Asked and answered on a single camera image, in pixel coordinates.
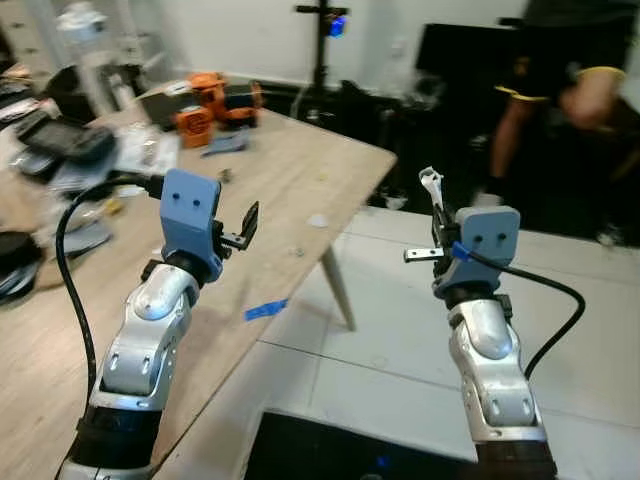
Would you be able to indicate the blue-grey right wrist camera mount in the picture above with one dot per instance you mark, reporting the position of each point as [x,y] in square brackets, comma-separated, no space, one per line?
[485,245]

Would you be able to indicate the person in black clothes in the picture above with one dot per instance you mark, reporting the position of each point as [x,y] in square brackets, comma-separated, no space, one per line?
[560,60]

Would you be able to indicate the clear plastic bag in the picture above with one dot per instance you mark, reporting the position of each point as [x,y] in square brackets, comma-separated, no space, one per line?
[150,150]

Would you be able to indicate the black cabinet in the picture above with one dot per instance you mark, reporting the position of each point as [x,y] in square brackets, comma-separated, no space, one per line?
[460,60]

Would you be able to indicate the light wooden table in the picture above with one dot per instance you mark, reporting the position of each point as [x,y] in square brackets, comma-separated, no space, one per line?
[290,190]

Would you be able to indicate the black handheld controller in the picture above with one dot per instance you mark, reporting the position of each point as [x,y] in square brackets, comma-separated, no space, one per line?
[65,138]

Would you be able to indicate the blue tape strip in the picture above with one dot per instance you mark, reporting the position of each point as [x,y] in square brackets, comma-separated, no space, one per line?
[266,310]

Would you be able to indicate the small grey-blue flat part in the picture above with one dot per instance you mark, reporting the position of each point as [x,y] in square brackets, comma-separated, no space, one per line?
[226,144]

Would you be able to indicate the small white paper scrap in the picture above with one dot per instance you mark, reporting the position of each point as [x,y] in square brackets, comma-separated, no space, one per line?
[319,220]

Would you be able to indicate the black rubbish bin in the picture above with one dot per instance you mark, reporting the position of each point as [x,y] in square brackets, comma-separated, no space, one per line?
[350,450]

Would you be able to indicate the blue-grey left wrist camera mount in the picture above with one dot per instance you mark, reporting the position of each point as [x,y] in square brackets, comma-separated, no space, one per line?
[190,215]

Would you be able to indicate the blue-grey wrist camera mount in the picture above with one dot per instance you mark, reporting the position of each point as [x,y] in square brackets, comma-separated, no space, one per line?
[190,215]
[485,245]

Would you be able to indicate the clear plastic bottle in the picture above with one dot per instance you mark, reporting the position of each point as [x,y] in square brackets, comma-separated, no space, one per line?
[82,35]

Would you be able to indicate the black stand with blue light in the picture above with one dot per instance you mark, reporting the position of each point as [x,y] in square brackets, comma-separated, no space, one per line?
[322,40]

